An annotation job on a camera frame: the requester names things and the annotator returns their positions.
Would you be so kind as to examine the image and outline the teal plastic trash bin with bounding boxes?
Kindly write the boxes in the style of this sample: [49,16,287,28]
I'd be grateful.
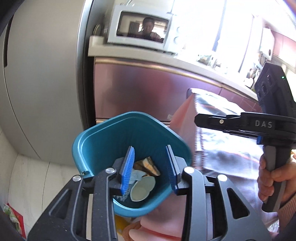
[72,111,193,217]

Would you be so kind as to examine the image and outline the white kitchen countertop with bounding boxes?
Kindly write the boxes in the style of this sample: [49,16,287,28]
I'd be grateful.
[88,36,257,101]

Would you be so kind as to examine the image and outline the right hand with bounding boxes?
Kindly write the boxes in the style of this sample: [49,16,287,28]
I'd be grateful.
[257,155,296,206]

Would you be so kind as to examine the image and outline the crumpled pale blue paper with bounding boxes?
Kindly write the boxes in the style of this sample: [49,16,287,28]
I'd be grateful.
[129,169,147,185]

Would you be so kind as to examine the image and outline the brown banana peel scrap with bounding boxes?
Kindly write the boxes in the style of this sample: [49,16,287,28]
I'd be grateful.
[133,157,161,176]

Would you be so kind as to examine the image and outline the white eggshell pieces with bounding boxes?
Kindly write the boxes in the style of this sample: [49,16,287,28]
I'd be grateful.
[130,176,156,202]

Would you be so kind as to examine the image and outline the silver refrigerator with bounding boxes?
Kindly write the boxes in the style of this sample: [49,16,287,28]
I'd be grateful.
[1,1,92,165]

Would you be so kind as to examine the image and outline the red snack package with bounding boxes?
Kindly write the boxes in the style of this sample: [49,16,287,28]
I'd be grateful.
[3,203,27,240]

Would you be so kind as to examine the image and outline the white microwave oven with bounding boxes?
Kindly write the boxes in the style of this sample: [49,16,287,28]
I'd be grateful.
[107,5,181,55]

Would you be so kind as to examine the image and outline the black camera box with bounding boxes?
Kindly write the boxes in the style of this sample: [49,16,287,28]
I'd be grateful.
[254,62,295,118]

